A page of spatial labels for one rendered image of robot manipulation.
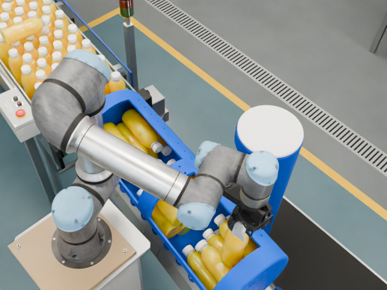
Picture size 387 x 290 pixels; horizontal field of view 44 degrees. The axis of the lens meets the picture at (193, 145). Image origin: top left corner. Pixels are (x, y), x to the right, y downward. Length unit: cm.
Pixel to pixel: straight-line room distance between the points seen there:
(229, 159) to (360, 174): 227
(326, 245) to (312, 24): 212
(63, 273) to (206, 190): 65
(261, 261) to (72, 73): 78
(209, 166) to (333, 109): 258
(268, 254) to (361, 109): 233
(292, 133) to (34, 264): 112
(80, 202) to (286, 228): 163
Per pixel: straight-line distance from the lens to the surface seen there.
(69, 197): 140
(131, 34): 237
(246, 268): 147
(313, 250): 277
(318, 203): 310
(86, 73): 113
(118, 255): 155
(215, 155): 111
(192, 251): 166
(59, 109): 106
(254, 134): 198
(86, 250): 151
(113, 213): 163
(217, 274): 156
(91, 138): 105
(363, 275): 279
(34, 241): 162
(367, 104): 373
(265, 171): 107
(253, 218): 125
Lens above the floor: 257
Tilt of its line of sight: 53 degrees down
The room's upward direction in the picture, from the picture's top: 4 degrees clockwise
